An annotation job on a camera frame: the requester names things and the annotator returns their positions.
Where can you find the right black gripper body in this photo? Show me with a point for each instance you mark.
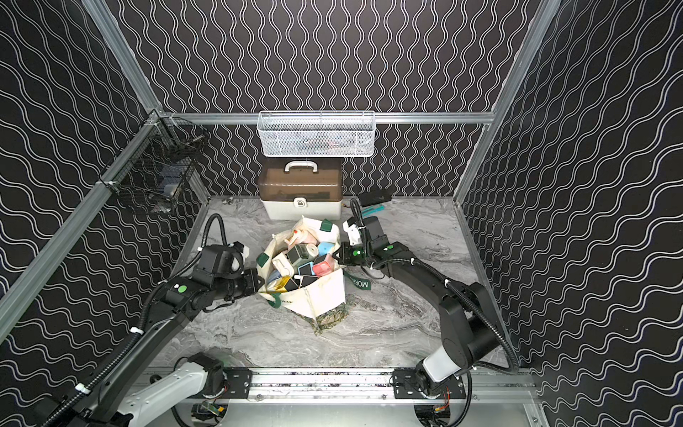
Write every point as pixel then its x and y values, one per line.
pixel 354 255

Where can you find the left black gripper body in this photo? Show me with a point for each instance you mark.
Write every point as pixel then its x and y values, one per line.
pixel 252 283

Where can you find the cream tote bag green handles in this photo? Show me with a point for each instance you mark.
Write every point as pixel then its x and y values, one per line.
pixel 319 301

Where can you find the pink pencil sharpener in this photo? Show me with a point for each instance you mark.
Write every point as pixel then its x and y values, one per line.
pixel 323 265

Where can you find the green pencil sharpener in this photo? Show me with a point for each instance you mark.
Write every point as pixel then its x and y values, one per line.
pixel 299 255

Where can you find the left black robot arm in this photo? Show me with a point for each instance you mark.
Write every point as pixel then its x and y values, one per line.
pixel 105 397

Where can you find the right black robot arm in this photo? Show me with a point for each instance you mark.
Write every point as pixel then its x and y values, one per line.
pixel 471 335

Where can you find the yellow pencil sharpener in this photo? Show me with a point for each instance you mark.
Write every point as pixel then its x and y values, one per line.
pixel 285 284

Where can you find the light blue pencil sharpener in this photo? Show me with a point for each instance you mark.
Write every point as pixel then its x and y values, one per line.
pixel 325 248

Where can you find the teal utility knife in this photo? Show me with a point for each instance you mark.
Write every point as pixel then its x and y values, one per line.
pixel 372 210

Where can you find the black battery pack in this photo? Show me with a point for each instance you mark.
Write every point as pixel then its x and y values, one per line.
pixel 374 197

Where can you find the brown lid white toolbox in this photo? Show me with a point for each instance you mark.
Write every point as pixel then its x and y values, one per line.
pixel 292 188

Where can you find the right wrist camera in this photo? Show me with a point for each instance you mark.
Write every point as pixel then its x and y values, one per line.
pixel 357 233

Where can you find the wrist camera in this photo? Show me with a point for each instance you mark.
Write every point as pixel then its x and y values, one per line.
pixel 357 233
pixel 219 263

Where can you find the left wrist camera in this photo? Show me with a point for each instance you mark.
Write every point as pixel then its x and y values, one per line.
pixel 219 263

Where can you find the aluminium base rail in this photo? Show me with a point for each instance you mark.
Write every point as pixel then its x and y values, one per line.
pixel 372 386

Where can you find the white wire mesh basket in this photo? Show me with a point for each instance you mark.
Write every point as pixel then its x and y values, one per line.
pixel 317 133

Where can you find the black wire basket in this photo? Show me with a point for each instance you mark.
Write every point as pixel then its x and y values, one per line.
pixel 154 179

